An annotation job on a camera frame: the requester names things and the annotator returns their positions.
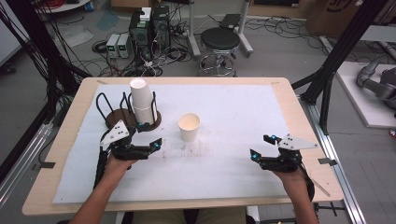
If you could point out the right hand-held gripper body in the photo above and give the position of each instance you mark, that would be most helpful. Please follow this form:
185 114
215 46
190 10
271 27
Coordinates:
281 161

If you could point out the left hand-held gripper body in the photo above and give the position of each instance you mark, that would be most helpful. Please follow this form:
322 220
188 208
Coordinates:
127 151

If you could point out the stack of white paper cups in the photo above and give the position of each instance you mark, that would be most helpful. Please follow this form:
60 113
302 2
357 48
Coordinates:
141 99

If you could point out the single white paper cup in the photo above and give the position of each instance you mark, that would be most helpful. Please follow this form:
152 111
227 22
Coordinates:
189 129

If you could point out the person's left hand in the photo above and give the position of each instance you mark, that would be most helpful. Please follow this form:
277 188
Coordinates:
120 168

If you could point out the person's right hand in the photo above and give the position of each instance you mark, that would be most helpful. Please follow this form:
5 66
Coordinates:
291 182

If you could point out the white table mat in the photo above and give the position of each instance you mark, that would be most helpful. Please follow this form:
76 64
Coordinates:
218 174

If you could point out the black tape strip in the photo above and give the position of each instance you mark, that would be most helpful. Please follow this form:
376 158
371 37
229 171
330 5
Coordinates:
327 161
46 165

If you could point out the person's khaki trousers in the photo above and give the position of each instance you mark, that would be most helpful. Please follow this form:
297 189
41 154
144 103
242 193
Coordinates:
155 217

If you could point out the grey power supply unit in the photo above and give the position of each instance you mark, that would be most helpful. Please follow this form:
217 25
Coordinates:
124 45
112 45

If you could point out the black computer tower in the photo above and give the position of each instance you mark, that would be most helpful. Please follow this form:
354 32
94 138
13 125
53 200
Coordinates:
162 26
140 34

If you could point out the white floor board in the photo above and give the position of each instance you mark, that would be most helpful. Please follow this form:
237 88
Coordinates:
364 109

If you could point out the white metal stand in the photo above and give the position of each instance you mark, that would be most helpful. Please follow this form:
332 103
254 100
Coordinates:
194 43

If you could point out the black round stool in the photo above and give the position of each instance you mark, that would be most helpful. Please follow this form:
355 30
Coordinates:
219 39

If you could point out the black flat device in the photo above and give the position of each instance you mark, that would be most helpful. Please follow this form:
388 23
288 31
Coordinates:
229 21

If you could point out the cardboard box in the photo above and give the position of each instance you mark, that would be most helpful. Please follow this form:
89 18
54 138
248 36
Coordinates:
330 18

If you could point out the aluminium rail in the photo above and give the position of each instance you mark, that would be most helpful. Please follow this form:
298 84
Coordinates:
339 174
21 165

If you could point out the black metal frame post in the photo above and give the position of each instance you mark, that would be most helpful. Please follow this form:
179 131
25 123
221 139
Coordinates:
336 53

